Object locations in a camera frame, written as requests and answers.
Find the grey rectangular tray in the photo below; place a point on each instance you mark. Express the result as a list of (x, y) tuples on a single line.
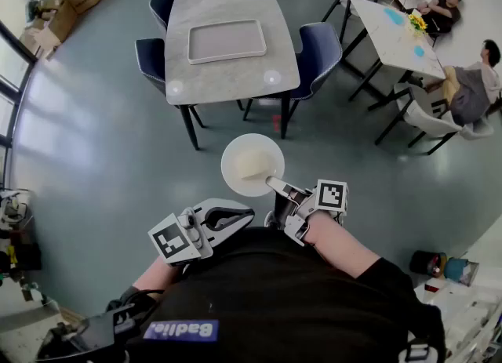
[(225, 42)]

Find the person's right shoe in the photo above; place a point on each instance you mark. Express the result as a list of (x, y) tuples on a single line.
[(269, 220)]

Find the white marble table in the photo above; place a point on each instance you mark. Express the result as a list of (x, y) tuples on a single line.
[(392, 44)]

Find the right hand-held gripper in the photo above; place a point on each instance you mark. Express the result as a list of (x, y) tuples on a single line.
[(331, 197)]

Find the dark blue chair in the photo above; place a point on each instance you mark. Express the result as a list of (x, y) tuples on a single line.
[(162, 2), (319, 55), (151, 59)]

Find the cluttered equipment rack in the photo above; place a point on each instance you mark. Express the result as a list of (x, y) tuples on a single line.
[(15, 244)]

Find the black round bin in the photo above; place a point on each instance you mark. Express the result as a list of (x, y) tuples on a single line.
[(425, 263)]

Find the person's left forearm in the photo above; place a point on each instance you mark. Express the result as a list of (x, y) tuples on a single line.
[(157, 275)]

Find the pale food block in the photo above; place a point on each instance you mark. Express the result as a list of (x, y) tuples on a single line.
[(253, 163)]

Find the white storage rack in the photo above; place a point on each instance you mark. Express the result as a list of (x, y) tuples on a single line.
[(466, 314)]

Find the white speckled counter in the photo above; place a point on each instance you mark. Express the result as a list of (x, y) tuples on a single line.
[(23, 314)]

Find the person's right forearm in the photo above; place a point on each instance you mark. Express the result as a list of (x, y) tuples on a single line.
[(337, 244)]

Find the teal cylindrical container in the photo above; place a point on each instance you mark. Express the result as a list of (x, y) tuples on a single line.
[(457, 271)]

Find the large blue coaster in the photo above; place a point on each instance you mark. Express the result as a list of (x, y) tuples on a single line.
[(394, 16)]

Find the grey marble dining table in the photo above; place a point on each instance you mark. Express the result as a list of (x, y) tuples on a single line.
[(231, 1)]

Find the person's black shirt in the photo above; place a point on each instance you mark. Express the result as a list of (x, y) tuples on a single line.
[(274, 283)]

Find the small blue coaster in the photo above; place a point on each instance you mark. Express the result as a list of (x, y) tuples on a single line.
[(419, 51)]

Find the black framed window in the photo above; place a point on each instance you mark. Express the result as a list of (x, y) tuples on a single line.
[(9, 67)]

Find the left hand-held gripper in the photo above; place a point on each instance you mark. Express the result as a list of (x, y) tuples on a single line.
[(172, 238)]

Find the white round plate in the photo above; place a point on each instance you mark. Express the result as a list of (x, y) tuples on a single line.
[(235, 181)]

